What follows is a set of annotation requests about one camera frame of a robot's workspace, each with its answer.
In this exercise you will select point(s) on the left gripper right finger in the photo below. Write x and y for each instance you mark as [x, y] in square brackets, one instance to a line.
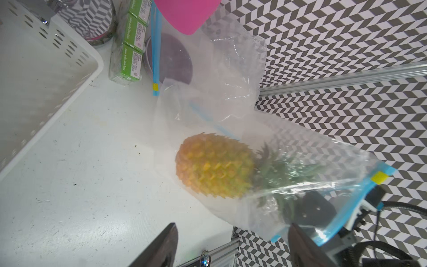
[304, 252]

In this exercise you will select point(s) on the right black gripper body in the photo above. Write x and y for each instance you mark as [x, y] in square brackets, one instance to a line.
[313, 210]

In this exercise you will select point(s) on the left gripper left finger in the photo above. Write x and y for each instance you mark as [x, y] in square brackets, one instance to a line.
[161, 251]

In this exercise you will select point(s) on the zip-top bag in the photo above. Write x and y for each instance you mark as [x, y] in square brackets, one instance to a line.
[156, 30]
[228, 63]
[349, 175]

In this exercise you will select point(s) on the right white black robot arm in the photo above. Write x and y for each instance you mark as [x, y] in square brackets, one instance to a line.
[374, 253]

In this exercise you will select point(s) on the green small boxes strip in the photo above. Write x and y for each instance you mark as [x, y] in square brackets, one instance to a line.
[129, 41]

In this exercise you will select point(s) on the grey round bowl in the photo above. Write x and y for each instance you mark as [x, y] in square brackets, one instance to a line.
[175, 61]

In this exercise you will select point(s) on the white perforated plastic basket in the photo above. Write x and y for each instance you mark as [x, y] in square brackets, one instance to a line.
[45, 65]

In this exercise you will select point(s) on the pink plastic wine glass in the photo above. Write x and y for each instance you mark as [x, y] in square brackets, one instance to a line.
[187, 16]

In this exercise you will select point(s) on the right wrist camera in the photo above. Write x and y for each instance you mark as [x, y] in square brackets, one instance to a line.
[345, 238]

